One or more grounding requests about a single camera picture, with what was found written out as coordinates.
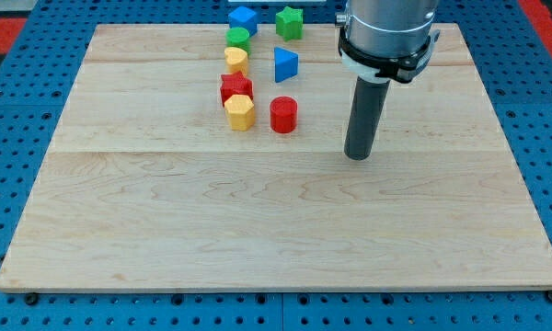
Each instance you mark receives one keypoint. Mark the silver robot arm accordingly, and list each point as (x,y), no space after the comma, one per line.
(382,40)

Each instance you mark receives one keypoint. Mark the red cylinder block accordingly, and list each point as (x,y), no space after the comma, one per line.
(283,114)

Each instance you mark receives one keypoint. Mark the yellow hexagon block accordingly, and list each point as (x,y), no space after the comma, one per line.
(240,112)

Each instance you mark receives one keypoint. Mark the red star block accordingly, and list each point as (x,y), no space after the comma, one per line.
(235,84)

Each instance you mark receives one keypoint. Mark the blue triangle block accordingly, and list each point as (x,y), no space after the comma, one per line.
(285,64)

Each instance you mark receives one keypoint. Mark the yellow heart block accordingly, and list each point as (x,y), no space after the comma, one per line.
(236,60)

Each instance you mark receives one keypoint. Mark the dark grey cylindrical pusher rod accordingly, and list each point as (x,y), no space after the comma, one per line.
(366,110)

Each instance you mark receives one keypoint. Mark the wooden board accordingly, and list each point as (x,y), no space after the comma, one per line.
(146,188)

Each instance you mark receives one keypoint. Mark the green cylinder block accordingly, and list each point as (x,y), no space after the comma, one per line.
(238,38)

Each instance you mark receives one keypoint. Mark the green star block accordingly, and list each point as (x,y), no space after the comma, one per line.
(289,23)

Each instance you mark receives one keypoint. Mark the blue cube block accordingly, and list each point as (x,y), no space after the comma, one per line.
(244,17)

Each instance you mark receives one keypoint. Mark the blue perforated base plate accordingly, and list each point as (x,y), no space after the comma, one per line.
(36,77)

